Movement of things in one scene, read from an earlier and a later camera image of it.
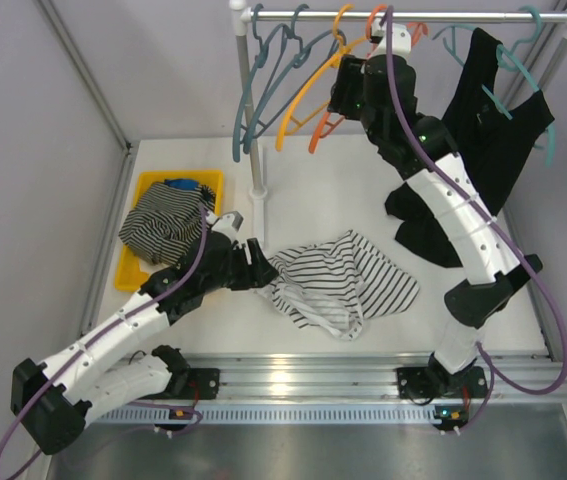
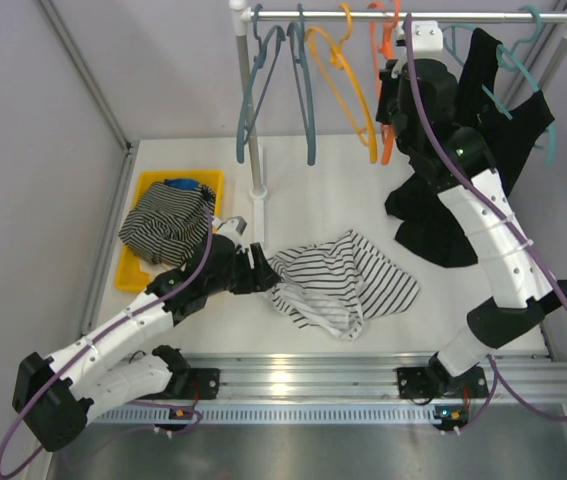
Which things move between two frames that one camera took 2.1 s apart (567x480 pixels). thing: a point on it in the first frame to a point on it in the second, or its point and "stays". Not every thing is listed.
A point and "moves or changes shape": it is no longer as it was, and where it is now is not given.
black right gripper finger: (347, 92) to (388, 94)
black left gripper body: (251, 261) stays
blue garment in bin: (182, 183) stays
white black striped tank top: (335, 285) stays
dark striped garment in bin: (164, 221) stays
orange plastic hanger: (414, 28) moves or changes shape
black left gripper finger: (263, 270) stays
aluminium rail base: (367, 376) stays
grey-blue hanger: (311, 61) to (297, 34)
